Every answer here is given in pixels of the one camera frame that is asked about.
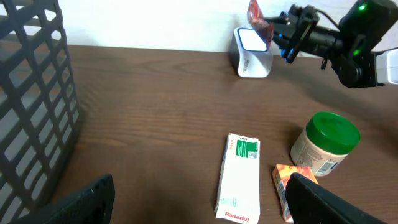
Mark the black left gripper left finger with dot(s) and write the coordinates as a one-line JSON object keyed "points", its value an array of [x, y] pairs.
{"points": [[91, 204]]}

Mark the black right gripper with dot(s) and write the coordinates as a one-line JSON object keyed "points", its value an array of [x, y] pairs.
{"points": [[298, 31]]}

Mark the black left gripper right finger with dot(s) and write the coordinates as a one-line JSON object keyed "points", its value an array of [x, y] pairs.
{"points": [[311, 203]]}

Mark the red snack bag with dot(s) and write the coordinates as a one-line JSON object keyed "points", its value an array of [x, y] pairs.
{"points": [[256, 19]]}

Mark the small orange box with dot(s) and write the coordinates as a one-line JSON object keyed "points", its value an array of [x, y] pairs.
{"points": [[281, 175]]}

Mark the green lid jar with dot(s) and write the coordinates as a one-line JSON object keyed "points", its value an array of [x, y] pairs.
{"points": [[324, 143]]}

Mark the white green carton box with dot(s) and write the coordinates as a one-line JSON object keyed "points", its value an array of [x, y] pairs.
{"points": [[238, 198]]}

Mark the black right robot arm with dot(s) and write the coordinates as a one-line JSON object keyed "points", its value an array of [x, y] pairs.
{"points": [[349, 48]]}

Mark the grey plastic shopping basket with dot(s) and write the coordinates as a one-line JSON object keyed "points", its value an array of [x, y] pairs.
{"points": [[40, 112]]}

